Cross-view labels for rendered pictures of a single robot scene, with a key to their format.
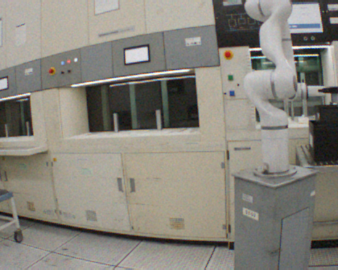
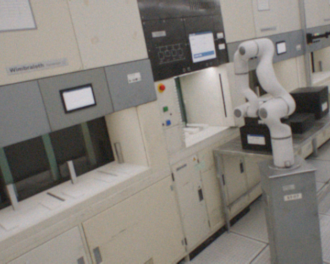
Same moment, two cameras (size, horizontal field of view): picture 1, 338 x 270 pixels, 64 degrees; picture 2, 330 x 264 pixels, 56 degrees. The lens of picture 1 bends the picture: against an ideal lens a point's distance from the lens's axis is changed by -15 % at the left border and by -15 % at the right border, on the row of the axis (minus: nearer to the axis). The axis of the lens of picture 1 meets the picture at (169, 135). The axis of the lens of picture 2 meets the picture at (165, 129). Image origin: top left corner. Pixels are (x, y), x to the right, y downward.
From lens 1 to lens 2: 1.83 m
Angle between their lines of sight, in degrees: 61
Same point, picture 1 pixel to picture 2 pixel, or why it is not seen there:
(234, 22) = (162, 54)
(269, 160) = (290, 157)
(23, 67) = not seen: outside the picture
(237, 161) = (180, 178)
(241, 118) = (176, 142)
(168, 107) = (66, 155)
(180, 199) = (146, 239)
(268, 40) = (274, 77)
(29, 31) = not seen: outside the picture
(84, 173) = not seen: outside the picture
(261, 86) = (282, 111)
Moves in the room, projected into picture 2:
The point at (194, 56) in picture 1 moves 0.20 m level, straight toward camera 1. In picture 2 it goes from (137, 94) to (163, 90)
